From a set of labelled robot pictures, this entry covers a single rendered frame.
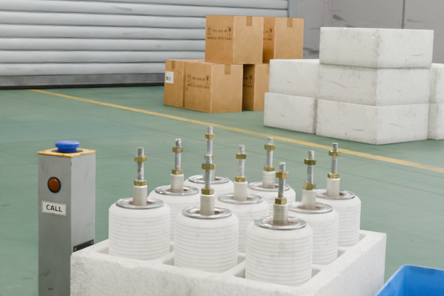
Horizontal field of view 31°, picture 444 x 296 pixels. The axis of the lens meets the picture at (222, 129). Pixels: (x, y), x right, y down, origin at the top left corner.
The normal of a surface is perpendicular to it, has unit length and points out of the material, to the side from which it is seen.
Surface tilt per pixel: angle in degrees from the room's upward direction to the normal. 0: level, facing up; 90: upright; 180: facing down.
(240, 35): 90
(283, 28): 90
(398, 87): 90
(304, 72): 90
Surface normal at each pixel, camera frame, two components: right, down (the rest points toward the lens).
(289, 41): 0.55, 0.12
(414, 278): -0.43, 0.07
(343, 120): -0.77, 0.06
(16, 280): 0.03, -0.99
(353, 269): 0.90, 0.08
